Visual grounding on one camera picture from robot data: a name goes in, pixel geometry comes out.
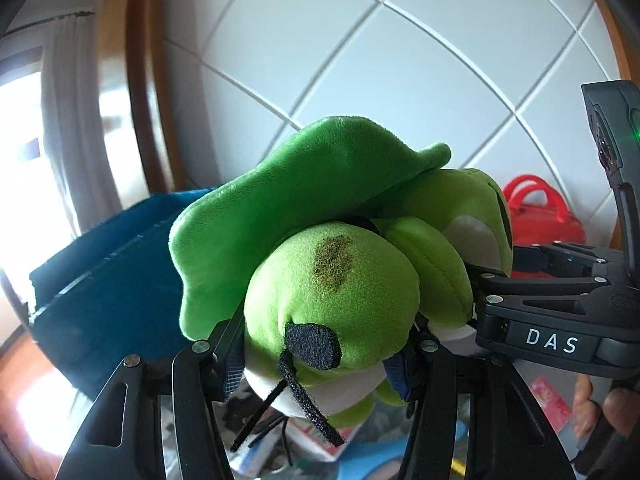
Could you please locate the green frog plush toy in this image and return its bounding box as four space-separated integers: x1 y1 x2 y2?
168 116 513 446

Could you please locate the person right hand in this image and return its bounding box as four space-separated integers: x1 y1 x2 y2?
572 374 640 439

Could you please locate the red plastic toy suitcase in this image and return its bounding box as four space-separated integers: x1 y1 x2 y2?
502 174 587 246

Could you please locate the small pink tissue packet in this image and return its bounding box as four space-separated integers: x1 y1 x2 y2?
529 377 572 434

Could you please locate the blue plastic storage crate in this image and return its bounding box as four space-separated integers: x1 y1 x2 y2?
29 190 205 399

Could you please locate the white curtain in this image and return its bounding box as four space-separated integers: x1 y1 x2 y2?
41 14 122 236

